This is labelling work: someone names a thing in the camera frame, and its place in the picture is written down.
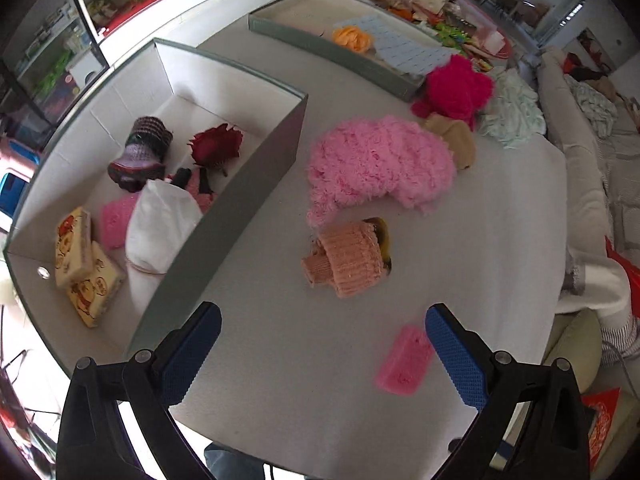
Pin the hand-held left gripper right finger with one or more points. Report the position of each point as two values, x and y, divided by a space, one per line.
455 360

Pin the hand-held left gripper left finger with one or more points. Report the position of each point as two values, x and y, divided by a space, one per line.
192 355

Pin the pink sponge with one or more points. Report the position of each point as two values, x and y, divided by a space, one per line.
402 360
115 220

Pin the yellow cartoon tissue pack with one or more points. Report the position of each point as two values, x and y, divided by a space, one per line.
97 285
72 245

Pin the grey-green cardboard box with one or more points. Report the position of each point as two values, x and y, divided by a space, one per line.
240 195

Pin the dark knitted boot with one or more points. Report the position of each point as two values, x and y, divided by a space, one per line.
142 150

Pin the red fabric rose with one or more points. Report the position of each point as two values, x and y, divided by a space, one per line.
215 145

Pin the mustard yellow soft item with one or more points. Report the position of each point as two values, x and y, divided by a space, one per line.
382 232

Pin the person's blue jeans leg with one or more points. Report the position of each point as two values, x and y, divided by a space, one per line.
230 462

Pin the beige cushion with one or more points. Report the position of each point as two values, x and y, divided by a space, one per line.
575 335

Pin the peach knitted hat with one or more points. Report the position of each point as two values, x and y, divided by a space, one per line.
350 260

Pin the red patterned paper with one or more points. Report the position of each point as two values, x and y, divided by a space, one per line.
600 420

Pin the white fringed towel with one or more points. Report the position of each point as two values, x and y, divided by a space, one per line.
600 280

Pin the black and pink cloth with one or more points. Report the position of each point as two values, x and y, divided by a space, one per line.
181 177

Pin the red plastic bag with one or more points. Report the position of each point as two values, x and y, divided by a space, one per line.
625 270

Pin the light pink fluffy sock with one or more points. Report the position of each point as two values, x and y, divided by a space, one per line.
375 165

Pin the beige sock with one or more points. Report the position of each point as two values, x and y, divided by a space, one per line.
457 140

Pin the blue plastic stool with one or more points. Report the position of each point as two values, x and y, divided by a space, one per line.
12 192

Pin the mint green cloth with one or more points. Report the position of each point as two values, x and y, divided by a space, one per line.
515 110

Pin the magenta fluffy sock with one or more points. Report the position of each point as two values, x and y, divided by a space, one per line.
457 87

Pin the grey striped blanket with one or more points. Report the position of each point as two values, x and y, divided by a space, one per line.
592 105

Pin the pale blue quilted pad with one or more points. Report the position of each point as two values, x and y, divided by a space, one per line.
400 45

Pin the grey-green box lid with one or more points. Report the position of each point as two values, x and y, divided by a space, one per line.
340 57

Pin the glass display cabinet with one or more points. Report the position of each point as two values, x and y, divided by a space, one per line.
50 60

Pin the orange fabric flower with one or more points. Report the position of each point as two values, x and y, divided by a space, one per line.
352 39

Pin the pile of colourful packets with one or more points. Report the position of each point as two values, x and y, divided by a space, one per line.
440 5

